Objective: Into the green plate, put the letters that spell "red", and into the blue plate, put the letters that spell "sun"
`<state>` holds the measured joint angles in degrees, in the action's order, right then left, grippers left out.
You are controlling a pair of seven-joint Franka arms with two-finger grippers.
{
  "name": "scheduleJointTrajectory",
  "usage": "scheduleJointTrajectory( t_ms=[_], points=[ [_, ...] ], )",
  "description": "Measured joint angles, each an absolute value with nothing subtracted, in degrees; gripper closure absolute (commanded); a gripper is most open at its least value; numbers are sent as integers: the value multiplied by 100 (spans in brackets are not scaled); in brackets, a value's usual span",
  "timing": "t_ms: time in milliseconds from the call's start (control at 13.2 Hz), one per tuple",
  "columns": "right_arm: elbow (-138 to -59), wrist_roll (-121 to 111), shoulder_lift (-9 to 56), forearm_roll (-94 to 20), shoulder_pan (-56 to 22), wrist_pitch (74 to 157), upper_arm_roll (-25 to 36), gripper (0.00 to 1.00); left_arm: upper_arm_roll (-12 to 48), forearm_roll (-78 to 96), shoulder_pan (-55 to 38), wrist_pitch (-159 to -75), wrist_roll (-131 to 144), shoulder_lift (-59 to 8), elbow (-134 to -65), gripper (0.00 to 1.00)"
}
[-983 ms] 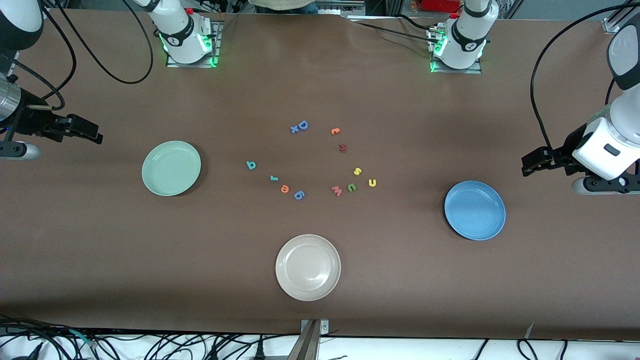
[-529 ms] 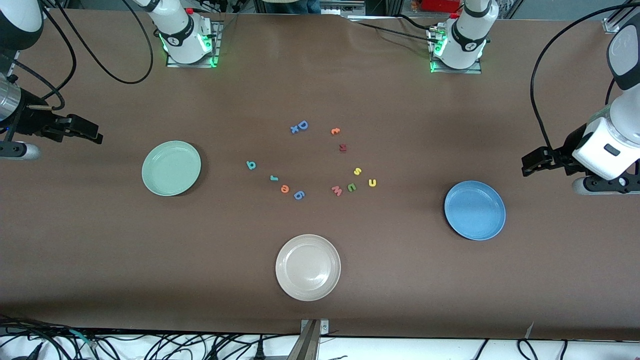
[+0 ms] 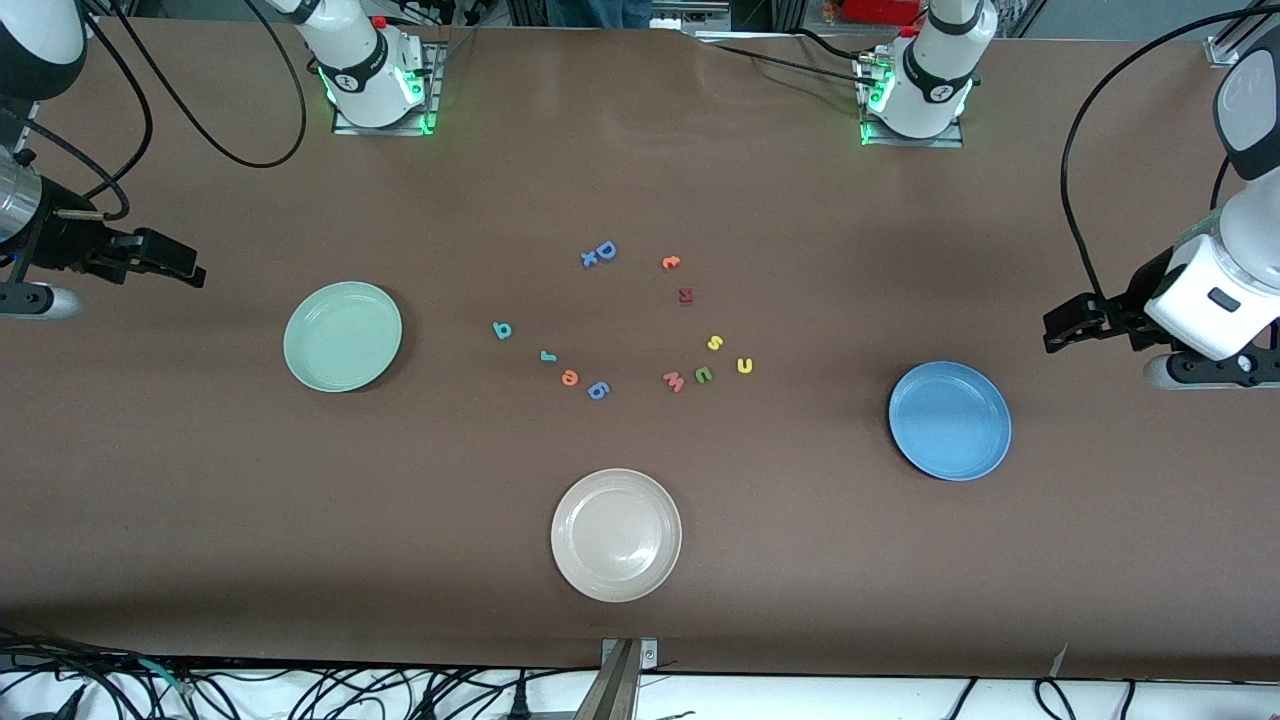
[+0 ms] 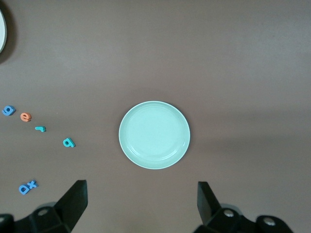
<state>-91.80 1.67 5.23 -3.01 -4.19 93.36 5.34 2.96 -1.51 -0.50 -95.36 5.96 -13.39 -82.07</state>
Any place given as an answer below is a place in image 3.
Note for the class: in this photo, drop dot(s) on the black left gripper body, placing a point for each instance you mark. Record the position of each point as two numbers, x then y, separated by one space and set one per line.
1128 305

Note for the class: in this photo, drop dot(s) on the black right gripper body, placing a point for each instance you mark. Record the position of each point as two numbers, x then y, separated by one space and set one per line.
62 243

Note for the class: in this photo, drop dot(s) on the blue plate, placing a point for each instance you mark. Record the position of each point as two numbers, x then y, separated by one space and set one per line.
950 421

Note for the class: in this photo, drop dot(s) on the pale green plate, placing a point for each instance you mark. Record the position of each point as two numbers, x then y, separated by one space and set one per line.
343 336

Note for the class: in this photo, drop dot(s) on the table cover sheet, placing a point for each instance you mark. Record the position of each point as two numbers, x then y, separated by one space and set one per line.
200 500

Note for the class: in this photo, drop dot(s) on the aluminium corner profile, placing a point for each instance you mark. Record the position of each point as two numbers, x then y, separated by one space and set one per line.
1225 50

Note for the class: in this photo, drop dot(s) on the white paper flap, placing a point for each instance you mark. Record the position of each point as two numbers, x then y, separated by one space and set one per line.
1060 662

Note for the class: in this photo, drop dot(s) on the red box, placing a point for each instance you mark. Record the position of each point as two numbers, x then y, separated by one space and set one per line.
880 10

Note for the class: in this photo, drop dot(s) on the pink foam letter w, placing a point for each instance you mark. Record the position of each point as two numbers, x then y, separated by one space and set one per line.
675 381

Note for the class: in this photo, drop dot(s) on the blue foam letter D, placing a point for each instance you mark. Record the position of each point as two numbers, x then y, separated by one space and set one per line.
606 250

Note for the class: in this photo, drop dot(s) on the blue foam letter g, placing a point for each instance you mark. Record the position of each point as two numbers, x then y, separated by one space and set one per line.
598 390

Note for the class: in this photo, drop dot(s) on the grey power strip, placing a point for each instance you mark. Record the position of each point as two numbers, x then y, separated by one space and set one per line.
690 16

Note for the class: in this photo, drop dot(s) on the person in blue jeans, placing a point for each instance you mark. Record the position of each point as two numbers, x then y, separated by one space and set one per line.
600 10

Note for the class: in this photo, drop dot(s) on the beige plate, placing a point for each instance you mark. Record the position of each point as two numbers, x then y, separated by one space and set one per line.
616 535

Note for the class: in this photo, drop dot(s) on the aluminium profile bar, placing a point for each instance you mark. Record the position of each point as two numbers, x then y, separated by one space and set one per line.
610 695

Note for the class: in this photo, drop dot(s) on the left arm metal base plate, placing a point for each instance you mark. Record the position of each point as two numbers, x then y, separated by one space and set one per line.
900 142

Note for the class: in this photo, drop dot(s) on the small metal bracket plate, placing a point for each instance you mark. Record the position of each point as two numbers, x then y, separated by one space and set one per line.
648 655

